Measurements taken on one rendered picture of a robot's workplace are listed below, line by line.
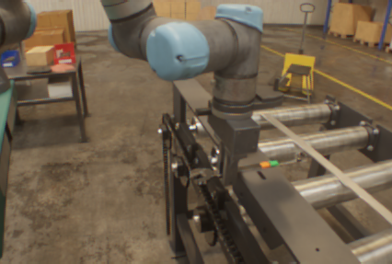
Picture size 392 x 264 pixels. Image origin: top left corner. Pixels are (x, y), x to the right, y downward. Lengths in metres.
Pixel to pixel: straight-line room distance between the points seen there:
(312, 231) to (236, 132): 0.20
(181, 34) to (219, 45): 0.06
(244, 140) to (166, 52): 0.20
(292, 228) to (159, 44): 0.35
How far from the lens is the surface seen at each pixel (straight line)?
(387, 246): 0.94
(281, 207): 0.53
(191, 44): 0.37
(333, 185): 1.09
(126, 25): 0.47
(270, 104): 0.52
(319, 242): 0.50
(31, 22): 0.97
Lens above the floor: 1.51
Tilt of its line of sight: 28 degrees down
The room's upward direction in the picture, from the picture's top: 1 degrees clockwise
